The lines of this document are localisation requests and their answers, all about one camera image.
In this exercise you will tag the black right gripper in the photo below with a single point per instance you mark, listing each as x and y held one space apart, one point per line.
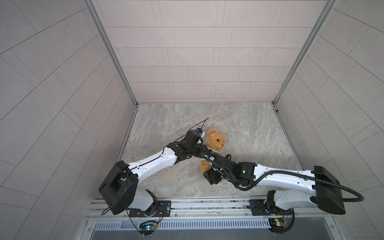
209 175

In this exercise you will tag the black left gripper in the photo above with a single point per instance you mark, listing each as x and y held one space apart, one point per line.
202 149

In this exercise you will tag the brown teddy bear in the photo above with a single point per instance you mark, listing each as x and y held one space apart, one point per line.
215 141

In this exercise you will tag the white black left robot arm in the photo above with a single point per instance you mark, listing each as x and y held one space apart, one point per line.
119 188

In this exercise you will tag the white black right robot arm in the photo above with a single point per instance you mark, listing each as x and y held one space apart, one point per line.
316 188

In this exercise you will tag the right green circuit board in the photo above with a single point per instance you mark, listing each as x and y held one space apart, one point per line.
277 224

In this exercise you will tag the green circuit board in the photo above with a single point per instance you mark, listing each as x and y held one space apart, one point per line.
277 224
147 228

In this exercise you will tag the left green circuit board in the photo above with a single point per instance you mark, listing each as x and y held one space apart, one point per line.
147 228

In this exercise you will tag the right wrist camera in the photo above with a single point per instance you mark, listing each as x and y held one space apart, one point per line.
211 157

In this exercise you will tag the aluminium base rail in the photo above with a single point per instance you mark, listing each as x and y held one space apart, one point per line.
196 214

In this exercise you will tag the aluminium left corner post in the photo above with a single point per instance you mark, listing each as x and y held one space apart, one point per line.
90 7

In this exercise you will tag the aluminium corner post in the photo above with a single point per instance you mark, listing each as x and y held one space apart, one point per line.
324 14
90 7

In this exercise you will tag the aluminium right corner post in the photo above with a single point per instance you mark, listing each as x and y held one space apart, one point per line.
324 14

